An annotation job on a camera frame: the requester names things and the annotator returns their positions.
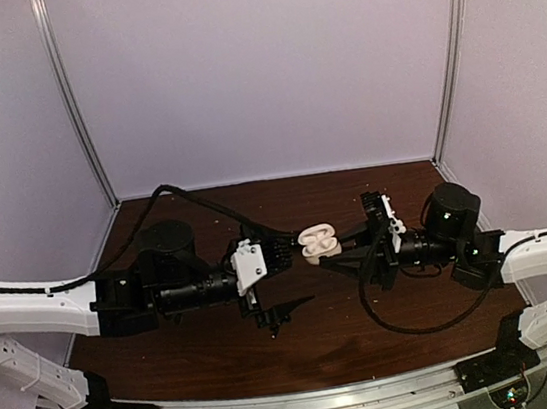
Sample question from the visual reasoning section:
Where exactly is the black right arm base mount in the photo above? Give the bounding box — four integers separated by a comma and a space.
455, 311, 540, 409

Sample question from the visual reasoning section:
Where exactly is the left aluminium frame post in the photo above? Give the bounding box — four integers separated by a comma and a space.
29, 0, 120, 209

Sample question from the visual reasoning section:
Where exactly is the aluminium frame post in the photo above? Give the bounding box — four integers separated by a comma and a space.
29, 0, 120, 209
432, 0, 467, 168

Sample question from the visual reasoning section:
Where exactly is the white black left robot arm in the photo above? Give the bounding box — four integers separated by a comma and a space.
0, 220, 307, 409

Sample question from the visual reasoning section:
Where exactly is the white earbud charging case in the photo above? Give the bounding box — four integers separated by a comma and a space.
297, 223, 342, 266

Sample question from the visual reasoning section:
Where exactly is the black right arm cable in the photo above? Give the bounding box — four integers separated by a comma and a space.
352, 208, 547, 342

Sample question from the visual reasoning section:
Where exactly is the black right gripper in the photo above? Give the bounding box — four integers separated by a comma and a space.
315, 209, 464, 301

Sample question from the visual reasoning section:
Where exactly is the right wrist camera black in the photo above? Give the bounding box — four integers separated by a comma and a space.
360, 191, 407, 254

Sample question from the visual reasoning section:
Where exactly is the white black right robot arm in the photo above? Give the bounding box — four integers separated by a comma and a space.
298, 182, 547, 378

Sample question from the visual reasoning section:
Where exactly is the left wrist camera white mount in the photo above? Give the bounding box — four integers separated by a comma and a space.
230, 239, 268, 296

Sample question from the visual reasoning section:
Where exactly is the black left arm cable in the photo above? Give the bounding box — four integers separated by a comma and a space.
0, 169, 282, 302

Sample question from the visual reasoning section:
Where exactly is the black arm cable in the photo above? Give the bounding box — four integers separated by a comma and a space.
0, 169, 282, 302
352, 208, 547, 342

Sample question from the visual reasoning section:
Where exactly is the right aluminium frame post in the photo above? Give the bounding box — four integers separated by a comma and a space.
432, 0, 467, 168

